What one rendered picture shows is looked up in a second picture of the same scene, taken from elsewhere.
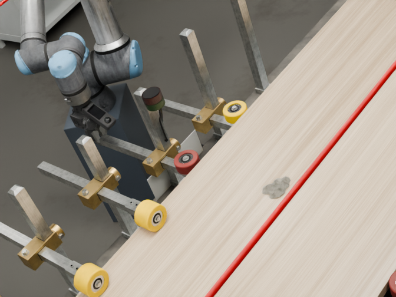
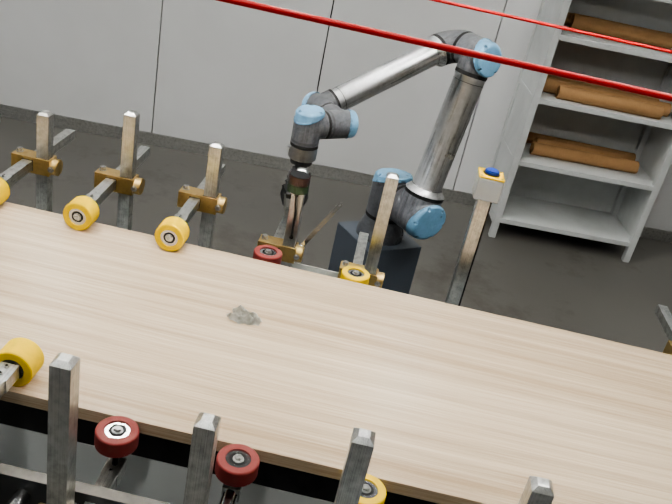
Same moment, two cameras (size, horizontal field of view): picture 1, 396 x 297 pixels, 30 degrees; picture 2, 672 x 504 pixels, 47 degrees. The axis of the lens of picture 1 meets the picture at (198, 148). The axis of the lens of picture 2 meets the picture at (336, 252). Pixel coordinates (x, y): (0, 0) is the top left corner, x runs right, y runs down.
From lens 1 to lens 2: 1.40 m
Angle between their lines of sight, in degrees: 34
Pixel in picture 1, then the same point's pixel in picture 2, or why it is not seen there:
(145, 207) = (171, 220)
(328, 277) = (117, 369)
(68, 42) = (339, 112)
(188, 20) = (612, 327)
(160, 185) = not seen: hidden behind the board
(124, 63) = (410, 211)
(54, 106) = (431, 262)
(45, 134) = not seen: hidden behind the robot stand
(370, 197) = (250, 389)
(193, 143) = not seen: hidden behind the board
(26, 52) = (316, 96)
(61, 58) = (312, 109)
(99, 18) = (428, 158)
